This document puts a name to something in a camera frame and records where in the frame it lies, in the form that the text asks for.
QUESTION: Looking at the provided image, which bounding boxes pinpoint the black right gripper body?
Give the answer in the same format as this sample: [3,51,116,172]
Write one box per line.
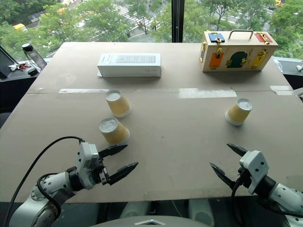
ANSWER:
[232,166,252,190]

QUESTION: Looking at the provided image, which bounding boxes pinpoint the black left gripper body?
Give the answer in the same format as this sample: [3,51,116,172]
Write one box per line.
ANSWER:
[93,156,112,186]

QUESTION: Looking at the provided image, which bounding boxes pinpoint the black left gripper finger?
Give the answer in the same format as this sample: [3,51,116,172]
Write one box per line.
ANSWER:
[98,144,129,159]
[108,162,139,185]

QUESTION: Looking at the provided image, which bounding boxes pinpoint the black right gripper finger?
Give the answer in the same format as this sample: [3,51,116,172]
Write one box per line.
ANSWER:
[209,162,237,190]
[226,143,249,157]

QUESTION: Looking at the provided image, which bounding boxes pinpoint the yellow ribbed paper cup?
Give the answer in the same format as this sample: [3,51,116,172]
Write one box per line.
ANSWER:
[224,98,253,126]
[98,117,131,145]
[105,90,132,118]

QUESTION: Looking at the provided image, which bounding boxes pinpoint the silver robot torso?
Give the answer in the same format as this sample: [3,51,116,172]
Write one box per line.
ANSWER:
[89,214,214,227]

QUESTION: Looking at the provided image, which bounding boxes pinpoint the clear tape strip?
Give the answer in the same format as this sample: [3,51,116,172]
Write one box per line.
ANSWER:
[58,88,110,94]
[178,87,238,98]
[269,85,294,96]

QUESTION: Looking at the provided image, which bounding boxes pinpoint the white rectangular cardboard box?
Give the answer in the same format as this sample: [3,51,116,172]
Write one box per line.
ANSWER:
[96,52,162,78]

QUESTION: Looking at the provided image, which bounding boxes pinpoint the clear bottle with black cap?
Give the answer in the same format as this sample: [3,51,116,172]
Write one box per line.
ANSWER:
[21,43,48,71]

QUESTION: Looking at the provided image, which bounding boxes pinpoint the red and white key bunch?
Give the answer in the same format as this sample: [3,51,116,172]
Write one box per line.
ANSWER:
[9,62,32,72]

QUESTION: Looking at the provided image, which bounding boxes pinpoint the black slanted panel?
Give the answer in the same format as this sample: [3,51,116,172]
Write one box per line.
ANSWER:
[0,44,18,80]

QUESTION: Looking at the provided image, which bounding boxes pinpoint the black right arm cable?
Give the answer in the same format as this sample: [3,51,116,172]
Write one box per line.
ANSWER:
[230,174,246,204]

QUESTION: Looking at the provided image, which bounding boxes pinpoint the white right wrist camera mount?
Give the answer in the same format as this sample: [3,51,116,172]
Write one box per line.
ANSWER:
[238,150,270,195]

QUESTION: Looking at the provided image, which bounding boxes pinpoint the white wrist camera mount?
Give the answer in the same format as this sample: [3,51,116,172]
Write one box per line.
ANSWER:
[77,142,99,190]
[238,150,270,195]

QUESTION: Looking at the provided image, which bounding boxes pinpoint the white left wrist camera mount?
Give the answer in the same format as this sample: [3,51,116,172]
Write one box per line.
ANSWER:
[77,142,99,190]

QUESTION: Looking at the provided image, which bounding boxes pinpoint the wooden latch box with handle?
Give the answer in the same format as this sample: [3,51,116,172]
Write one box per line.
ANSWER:
[199,29,279,73]

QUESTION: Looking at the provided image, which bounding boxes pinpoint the black window frame post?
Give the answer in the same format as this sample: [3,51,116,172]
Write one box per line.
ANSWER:
[170,0,186,44]

